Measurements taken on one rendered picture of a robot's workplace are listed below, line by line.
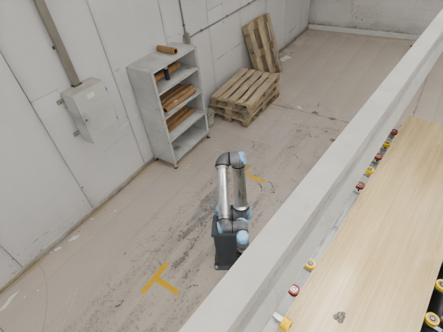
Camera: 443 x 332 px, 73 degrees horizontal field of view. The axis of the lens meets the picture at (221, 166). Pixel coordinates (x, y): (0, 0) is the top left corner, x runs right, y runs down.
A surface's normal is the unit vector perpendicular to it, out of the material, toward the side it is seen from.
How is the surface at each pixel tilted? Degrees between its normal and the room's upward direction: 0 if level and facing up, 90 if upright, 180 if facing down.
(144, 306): 0
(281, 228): 0
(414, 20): 90
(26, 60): 90
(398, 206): 0
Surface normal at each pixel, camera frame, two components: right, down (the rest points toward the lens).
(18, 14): 0.83, 0.32
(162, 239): -0.09, -0.74
